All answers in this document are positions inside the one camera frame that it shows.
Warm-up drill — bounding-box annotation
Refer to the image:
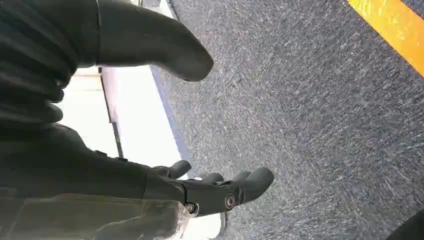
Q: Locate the yellow tape strip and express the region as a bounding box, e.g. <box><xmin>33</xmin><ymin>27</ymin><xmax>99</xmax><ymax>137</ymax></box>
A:
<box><xmin>347</xmin><ymin>0</ymin><xmax>424</xmax><ymax>79</ymax></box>

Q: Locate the dark thin floor strip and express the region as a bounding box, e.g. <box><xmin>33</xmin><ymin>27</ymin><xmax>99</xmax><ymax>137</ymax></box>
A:
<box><xmin>98</xmin><ymin>67</ymin><xmax>124</xmax><ymax>159</ymax></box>

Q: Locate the ribbed grey right arm sleeve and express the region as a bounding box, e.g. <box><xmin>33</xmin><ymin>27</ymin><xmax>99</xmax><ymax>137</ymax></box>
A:
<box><xmin>0</xmin><ymin>0</ymin><xmax>81</xmax><ymax>126</ymax></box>

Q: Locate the black rounded object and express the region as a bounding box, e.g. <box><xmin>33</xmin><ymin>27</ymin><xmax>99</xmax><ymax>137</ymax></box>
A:
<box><xmin>385</xmin><ymin>208</ymin><xmax>424</xmax><ymax>240</ymax></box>

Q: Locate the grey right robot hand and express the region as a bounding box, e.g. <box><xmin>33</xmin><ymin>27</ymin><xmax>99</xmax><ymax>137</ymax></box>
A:
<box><xmin>0</xmin><ymin>0</ymin><xmax>276</xmax><ymax>240</ymax></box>

